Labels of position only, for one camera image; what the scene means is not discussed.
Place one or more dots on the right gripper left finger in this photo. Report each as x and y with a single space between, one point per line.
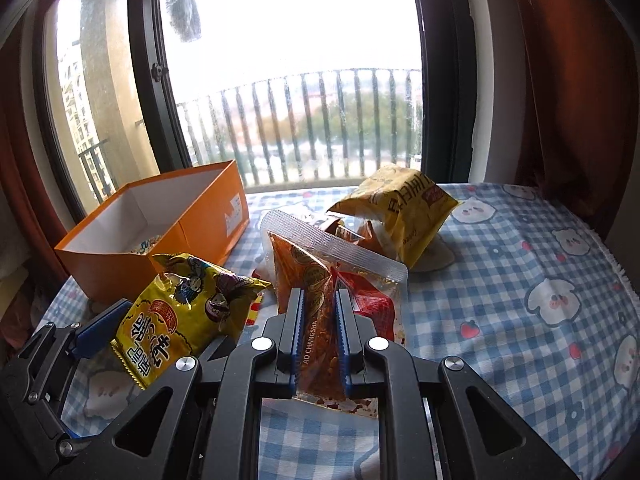
201 418

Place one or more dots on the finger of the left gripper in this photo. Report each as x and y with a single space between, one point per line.
34 389

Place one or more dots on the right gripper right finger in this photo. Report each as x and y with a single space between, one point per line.
437 419

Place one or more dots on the yellow cartoon snack bag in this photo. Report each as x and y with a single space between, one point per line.
188 304

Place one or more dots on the clear orange spicy snack pack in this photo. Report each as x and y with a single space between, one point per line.
299 255

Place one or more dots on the yellow honey butter chip bag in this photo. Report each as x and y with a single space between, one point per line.
400 211

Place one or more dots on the small candy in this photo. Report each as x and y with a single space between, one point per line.
252 313

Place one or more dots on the blue checkered bear tablecloth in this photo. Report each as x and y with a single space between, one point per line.
518 287

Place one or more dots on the orange cardboard box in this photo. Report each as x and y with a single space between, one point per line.
201 211

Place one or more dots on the balcony metal railing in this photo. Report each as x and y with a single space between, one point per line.
330 125

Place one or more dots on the red curtain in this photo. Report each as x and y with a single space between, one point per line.
582 106

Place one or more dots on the black window frame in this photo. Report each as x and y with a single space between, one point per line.
108 74

